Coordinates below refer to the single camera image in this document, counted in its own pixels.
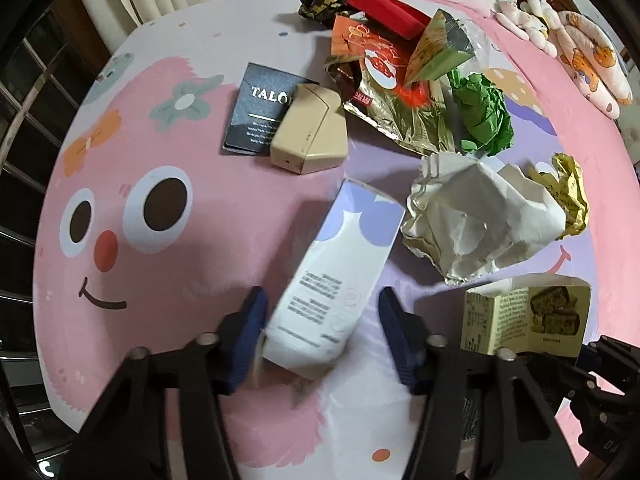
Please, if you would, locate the yellow-green triangular carton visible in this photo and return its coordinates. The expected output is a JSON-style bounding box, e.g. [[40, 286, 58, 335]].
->
[[402, 9, 477, 86]]

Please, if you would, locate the white and lavender carton box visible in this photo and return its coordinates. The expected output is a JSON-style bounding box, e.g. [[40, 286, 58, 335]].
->
[[260, 177, 407, 381]]

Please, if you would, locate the green crumpled paper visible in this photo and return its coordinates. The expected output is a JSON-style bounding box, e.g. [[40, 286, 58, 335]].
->
[[447, 72, 515, 157]]

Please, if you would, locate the gold crumpled wrapper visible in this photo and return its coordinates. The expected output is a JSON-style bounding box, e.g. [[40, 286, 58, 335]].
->
[[527, 152, 591, 241]]

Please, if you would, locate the white plush toy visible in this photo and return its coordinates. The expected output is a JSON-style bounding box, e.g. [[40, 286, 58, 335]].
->
[[492, 0, 558, 56]]

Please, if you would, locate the red cardboard box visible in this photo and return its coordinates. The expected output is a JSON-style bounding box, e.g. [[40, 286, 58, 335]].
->
[[345, 0, 432, 41]]

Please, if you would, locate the dark patterned wrapper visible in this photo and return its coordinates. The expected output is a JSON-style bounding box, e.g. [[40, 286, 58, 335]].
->
[[298, 0, 373, 28]]

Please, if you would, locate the pale yellow paper box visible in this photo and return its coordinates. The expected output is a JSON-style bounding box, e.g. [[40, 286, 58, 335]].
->
[[460, 274, 592, 356]]

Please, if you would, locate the beige cardboard box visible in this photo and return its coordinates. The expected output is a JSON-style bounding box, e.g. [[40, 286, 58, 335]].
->
[[270, 83, 349, 176]]

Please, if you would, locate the clear plastic wrapper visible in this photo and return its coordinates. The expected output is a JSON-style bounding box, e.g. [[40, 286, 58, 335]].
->
[[460, 20, 493, 76]]

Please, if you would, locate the orange and gold snack bag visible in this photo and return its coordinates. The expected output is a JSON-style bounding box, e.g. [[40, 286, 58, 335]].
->
[[325, 14, 458, 156]]

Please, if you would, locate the black Talo card box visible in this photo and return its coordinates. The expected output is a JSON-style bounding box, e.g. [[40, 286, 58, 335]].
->
[[222, 62, 321, 157]]

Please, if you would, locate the white crumpled paper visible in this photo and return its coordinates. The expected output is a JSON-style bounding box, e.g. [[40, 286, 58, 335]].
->
[[401, 152, 568, 287]]

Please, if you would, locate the window grille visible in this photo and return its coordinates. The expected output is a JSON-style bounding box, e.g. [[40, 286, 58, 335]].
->
[[0, 25, 111, 361]]

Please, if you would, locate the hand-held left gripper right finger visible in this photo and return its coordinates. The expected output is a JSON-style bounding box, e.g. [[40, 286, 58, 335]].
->
[[377, 286, 581, 480]]

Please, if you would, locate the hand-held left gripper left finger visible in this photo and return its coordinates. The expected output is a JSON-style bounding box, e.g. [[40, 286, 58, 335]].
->
[[60, 286, 271, 480]]

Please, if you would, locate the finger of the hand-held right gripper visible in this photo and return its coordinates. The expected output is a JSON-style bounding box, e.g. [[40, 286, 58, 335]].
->
[[577, 334, 640, 401], [565, 385, 637, 466]]

